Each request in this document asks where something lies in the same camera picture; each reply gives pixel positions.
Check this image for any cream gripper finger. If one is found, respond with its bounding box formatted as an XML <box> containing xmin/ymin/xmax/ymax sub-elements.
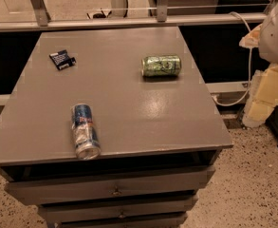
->
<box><xmin>242</xmin><ymin>64</ymin><xmax>278</xmax><ymax>127</ymax></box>
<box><xmin>239</xmin><ymin>25</ymin><xmax>261</xmax><ymax>48</ymax></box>

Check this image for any green soda can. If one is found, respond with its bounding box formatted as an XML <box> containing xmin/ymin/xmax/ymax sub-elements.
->
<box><xmin>141</xmin><ymin>55</ymin><xmax>182</xmax><ymax>77</ymax></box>

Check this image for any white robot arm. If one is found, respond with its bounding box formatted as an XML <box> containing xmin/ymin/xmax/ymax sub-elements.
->
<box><xmin>239</xmin><ymin>3</ymin><xmax>278</xmax><ymax>127</ymax></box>

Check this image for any blue silver energy drink can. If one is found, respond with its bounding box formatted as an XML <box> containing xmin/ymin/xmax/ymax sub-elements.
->
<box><xmin>71</xmin><ymin>104</ymin><xmax>101</xmax><ymax>160</ymax></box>

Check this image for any black object behind glass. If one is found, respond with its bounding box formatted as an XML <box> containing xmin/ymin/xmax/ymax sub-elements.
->
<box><xmin>86</xmin><ymin>9</ymin><xmax>112</xmax><ymax>19</ymax></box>

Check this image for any grey bottom drawer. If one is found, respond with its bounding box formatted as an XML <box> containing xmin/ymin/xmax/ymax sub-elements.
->
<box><xmin>59</xmin><ymin>212</ymin><xmax>187</xmax><ymax>228</ymax></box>

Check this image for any grey drawer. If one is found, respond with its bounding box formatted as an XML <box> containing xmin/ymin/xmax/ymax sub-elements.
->
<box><xmin>59</xmin><ymin>212</ymin><xmax>187</xmax><ymax>228</ymax></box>
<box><xmin>6</xmin><ymin>166</ymin><xmax>215</xmax><ymax>205</ymax></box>
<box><xmin>38</xmin><ymin>194</ymin><xmax>197</xmax><ymax>223</ymax></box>

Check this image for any dark blue snack packet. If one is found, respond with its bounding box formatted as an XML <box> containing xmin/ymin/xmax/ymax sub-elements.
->
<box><xmin>49</xmin><ymin>49</ymin><xmax>76</xmax><ymax>70</ymax></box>

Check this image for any grey middle drawer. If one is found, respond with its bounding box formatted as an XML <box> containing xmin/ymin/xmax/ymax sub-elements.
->
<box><xmin>38</xmin><ymin>194</ymin><xmax>197</xmax><ymax>223</ymax></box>

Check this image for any grey top drawer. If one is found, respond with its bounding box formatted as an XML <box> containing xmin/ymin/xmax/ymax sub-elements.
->
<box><xmin>6</xmin><ymin>166</ymin><xmax>215</xmax><ymax>205</ymax></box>

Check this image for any white cable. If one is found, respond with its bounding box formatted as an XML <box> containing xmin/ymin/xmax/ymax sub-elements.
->
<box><xmin>212</xmin><ymin>11</ymin><xmax>254</xmax><ymax>107</ymax></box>

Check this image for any metal railing frame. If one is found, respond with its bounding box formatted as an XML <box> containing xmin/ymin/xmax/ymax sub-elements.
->
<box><xmin>0</xmin><ymin>0</ymin><xmax>278</xmax><ymax>32</ymax></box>

